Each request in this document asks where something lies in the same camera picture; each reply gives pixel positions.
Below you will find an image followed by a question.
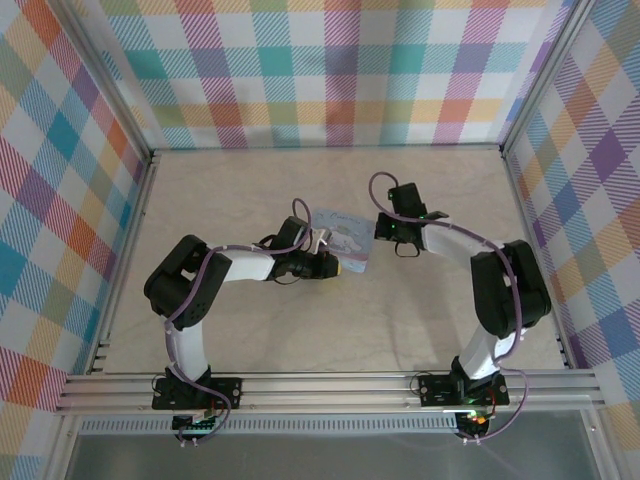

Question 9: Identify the thin aluminium rear rail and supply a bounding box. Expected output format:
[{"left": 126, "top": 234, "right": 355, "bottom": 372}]
[{"left": 149, "top": 144, "right": 504, "bottom": 154}]

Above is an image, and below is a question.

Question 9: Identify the grey metal base plate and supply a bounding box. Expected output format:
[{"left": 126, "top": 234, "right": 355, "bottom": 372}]
[{"left": 64, "top": 432, "right": 599, "bottom": 480}]

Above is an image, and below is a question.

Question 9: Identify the aluminium side rail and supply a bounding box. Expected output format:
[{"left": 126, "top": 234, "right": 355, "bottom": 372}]
[
  {"left": 501, "top": 149, "right": 582, "bottom": 371},
  {"left": 85, "top": 152, "right": 162, "bottom": 376}
]

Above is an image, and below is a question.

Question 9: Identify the slotted grey cable duct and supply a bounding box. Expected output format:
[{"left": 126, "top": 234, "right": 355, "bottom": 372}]
[{"left": 79, "top": 418, "right": 460, "bottom": 436}]

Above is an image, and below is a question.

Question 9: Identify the left controller circuit board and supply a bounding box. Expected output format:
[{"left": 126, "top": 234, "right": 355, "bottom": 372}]
[{"left": 171, "top": 412, "right": 222, "bottom": 434}]

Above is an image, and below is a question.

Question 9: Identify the long aluminium mounting rail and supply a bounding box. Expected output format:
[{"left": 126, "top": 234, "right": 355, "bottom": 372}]
[{"left": 54, "top": 370, "right": 607, "bottom": 416}]

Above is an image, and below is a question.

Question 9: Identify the pastel cartoon tin box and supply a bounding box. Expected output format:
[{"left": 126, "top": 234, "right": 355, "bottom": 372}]
[{"left": 313, "top": 207, "right": 375, "bottom": 274}]

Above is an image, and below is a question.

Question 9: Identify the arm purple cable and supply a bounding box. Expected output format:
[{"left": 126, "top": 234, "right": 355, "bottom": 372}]
[
  {"left": 163, "top": 198, "right": 326, "bottom": 446},
  {"left": 368, "top": 172, "right": 531, "bottom": 446}
]

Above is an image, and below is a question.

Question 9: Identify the controller circuit board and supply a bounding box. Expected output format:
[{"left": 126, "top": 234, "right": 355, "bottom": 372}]
[
  {"left": 455, "top": 408, "right": 490, "bottom": 430},
  {"left": 171, "top": 412, "right": 222, "bottom": 434}
]

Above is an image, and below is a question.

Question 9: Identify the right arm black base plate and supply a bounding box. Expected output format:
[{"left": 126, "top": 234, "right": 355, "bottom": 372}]
[{"left": 417, "top": 372, "right": 510, "bottom": 407}]

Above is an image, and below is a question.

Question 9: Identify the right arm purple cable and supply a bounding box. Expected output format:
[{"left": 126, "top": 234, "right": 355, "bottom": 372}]
[{"left": 368, "top": 172, "right": 531, "bottom": 446}]

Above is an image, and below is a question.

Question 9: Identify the right controller circuit board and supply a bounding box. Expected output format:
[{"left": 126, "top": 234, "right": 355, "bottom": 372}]
[{"left": 455, "top": 408, "right": 490, "bottom": 430}]

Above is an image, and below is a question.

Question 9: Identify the aluminium frame post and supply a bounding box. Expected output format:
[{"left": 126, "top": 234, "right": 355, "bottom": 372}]
[
  {"left": 498, "top": 0, "right": 604, "bottom": 157},
  {"left": 55, "top": 0, "right": 156, "bottom": 164}
]

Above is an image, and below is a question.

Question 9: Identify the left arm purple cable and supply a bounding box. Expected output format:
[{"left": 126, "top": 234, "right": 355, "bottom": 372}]
[{"left": 163, "top": 198, "right": 326, "bottom": 446}]

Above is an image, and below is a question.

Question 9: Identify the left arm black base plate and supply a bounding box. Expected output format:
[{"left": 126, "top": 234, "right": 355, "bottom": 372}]
[{"left": 151, "top": 377, "right": 244, "bottom": 412}]

